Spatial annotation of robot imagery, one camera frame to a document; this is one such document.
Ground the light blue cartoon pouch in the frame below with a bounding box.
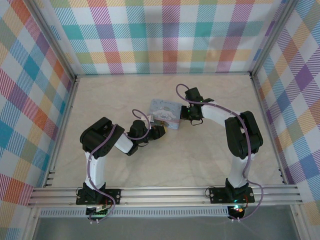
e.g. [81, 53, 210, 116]
[147, 98, 183, 132]

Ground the plaid backdrop cloth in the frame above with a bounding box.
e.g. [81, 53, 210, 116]
[0, 0, 74, 240]
[32, 0, 289, 75]
[252, 0, 320, 227]

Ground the green circuit board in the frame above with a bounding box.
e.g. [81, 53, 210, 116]
[86, 204, 111, 217]

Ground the black controller with lights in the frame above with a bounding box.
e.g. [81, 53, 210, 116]
[228, 204, 246, 219]

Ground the aluminium frame crossbar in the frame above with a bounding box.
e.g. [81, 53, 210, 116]
[74, 71, 253, 79]

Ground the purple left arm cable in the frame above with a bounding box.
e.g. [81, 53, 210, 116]
[86, 108, 152, 225]

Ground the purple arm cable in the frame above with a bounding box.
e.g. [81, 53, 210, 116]
[86, 108, 152, 225]
[175, 83, 265, 222]

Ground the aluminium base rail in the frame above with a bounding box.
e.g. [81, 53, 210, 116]
[27, 185, 302, 207]

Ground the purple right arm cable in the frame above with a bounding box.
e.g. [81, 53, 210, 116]
[175, 83, 265, 222]

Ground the aluminium side rail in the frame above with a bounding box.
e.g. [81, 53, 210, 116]
[42, 76, 81, 189]
[249, 74, 289, 186]

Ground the grey slotted cable duct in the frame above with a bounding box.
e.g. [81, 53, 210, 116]
[39, 206, 230, 218]

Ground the aluminium frame post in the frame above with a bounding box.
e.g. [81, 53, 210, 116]
[249, 0, 300, 79]
[24, 0, 78, 81]

